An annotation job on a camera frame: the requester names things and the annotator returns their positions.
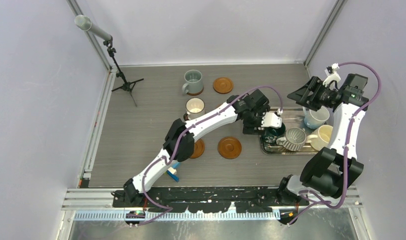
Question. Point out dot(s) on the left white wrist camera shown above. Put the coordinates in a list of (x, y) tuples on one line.
[(272, 119)]

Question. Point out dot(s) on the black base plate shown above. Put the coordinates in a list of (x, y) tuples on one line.
[(248, 199)]

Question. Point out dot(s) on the white mug blue outside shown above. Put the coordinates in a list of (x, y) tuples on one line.
[(314, 119)]

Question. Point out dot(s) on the cream mug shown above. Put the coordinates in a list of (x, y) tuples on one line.
[(320, 138)]

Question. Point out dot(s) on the grey microphone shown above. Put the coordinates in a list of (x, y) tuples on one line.
[(85, 24)]

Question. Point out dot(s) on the aluminium frame rail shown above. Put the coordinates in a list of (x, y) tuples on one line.
[(107, 204)]

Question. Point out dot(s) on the black microphone tripod stand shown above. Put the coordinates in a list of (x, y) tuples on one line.
[(127, 86)]

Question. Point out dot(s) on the ribbed clear glass cup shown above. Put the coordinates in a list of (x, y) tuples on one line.
[(196, 106)]

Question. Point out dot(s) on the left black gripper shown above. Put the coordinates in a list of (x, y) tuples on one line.
[(250, 129)]

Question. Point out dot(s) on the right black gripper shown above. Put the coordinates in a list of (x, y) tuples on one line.
[(315, 85)]

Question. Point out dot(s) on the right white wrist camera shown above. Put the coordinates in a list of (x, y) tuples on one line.
[(331, 74)]

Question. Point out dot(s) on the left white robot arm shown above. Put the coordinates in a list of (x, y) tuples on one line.
[(178, 146)]

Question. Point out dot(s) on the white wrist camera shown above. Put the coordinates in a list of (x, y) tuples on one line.
[(331, 74), (272, 119)]

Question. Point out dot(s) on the dark teal mug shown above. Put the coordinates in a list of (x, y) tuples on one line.
[(271, 134)]

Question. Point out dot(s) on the ribbed grey cup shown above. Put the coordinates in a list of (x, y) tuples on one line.
[(293, 140)]

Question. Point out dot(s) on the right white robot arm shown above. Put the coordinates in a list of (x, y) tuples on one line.
[(335, 167)]

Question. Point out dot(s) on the coloured toy brick stack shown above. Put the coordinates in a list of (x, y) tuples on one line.
[(172, 172)]

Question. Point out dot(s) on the metal tray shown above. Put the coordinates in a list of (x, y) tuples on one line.
[(291, 117)]

